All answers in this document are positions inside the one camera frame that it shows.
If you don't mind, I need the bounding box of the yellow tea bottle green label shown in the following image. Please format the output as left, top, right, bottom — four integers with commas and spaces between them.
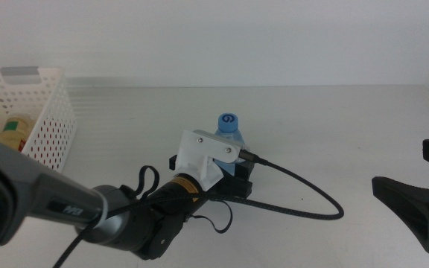
0, 113, 36, 153

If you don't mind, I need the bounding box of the thin black arm wire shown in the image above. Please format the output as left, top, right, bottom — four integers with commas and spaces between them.
191, 200, 235, 235
133, 165, 161, 199

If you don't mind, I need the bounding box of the white perforated plastic basket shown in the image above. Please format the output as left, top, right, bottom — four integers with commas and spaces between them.
0, 66, 78, 174

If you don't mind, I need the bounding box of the clear water bottle blue cap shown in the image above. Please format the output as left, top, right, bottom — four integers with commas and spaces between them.
212, 112, 247, 176

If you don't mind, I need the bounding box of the black braided left camera cable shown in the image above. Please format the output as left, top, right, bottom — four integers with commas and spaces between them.
52, 147, 346, 268

